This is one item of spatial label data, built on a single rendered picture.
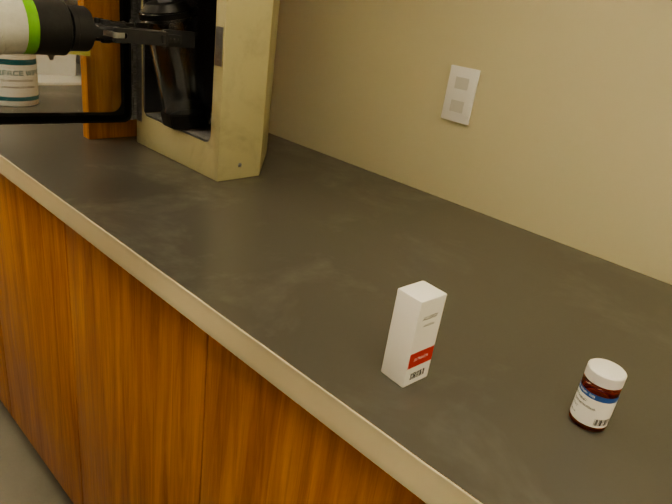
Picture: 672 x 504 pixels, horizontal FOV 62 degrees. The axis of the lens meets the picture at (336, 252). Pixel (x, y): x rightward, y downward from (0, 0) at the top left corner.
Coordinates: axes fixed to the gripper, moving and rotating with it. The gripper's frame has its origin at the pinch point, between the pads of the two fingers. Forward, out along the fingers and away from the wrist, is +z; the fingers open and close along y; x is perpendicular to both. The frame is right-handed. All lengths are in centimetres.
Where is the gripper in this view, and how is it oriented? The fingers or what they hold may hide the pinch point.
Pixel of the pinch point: (169, 35)
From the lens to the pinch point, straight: 123.6
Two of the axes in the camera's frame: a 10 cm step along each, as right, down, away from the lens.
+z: 6.8, -2.0, 7.0
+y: -7.2, -3.7, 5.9
